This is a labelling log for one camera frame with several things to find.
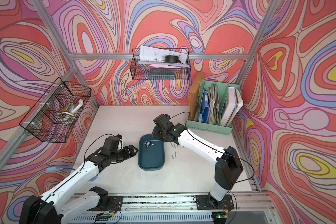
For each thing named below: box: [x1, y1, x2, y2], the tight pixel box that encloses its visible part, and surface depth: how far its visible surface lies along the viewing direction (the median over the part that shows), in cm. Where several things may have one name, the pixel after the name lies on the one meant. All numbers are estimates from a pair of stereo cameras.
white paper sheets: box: [138, 45, 190, 69], surface depth 87 cm
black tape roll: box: [164, 55, 183, 64], surface depth 84 cm
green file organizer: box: [185, 80, 241, 136], surface depth 98 cm
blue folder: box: [198, 90, 210, 124], surface depth 96 cm
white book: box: [220, 86, 244, 127], surface depth 92 cm
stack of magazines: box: [205, 83, 220, 126], surface depth 97 cm
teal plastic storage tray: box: [138, 134, 165, 171], surface depth 93 cm
